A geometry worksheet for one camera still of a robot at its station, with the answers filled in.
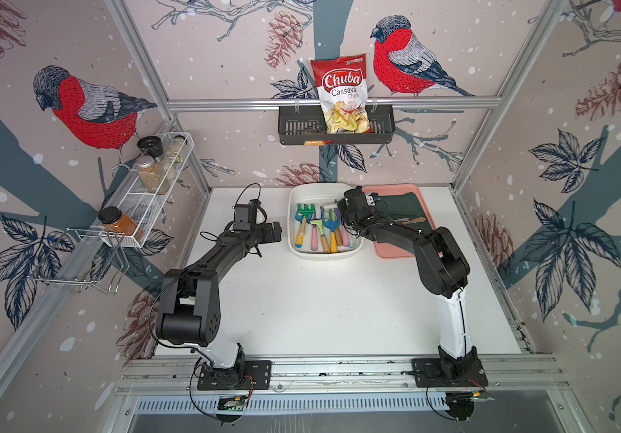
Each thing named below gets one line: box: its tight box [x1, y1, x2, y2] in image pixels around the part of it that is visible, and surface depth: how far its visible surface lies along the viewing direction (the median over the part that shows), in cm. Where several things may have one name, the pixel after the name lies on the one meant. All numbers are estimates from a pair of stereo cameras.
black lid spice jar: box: [136, 135, 164, 164], surface depth 76 cm
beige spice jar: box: [135, 155, 170, 195], surface depth 74 cm
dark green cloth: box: [379, 192, 433, 229], surface depth 116 cm
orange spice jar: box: [98, 205, 138, 236], surface depth 62 cm
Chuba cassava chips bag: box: [304, 53, 375, 147], surface depth 85 cm
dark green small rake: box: [295, 202, 316, 249], surface depth 113 cm
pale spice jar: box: [166, 135, 188, 163], surface depth 87 cm
